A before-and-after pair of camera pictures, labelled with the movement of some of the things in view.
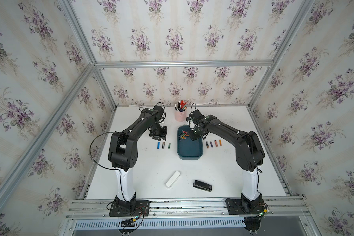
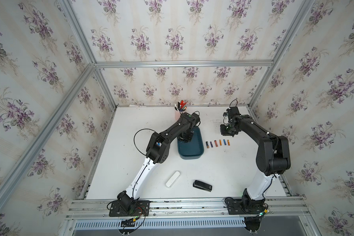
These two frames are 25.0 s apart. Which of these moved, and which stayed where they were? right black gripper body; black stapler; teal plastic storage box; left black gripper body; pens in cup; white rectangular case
Moved: right black gripper body; left black gripper body
Stayed: white rectangular case; teal plastic storage box; pens in cup; black stapler
